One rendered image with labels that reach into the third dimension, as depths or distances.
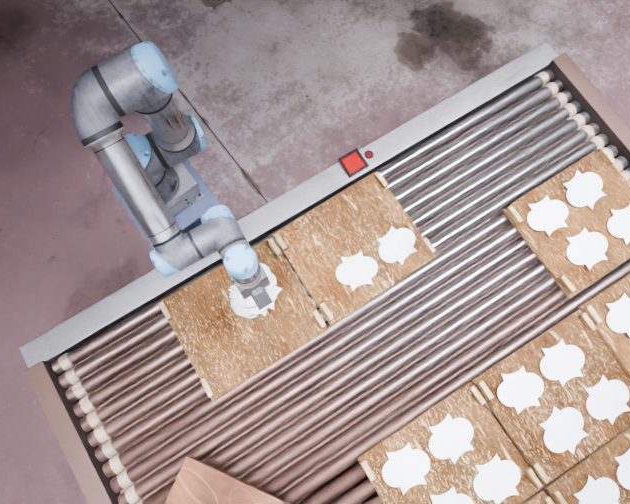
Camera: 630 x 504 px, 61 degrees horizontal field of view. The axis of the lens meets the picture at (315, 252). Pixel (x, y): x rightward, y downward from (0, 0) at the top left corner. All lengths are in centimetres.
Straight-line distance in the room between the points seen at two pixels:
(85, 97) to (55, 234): 182
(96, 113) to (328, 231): 82
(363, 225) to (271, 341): 47
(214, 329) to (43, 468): 140
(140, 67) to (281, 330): 87
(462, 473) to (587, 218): 91
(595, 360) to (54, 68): 296
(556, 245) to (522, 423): 57
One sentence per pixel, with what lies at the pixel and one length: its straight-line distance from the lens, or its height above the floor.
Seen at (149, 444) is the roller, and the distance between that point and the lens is 175.
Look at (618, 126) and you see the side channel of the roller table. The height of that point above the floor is 95.
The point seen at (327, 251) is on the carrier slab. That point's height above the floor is 94.
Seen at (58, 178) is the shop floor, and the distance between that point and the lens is 311.
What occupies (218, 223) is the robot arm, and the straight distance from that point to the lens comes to 130.
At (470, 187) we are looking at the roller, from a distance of 188.
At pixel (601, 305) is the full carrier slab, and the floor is 94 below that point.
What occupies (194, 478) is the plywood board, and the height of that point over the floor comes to 104.
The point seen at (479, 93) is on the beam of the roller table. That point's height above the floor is 92.
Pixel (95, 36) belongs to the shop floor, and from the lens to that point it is 346.
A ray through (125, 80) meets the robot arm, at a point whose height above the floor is 161.
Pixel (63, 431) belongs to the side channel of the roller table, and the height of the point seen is 95.
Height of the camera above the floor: 260
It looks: 75 degrees down
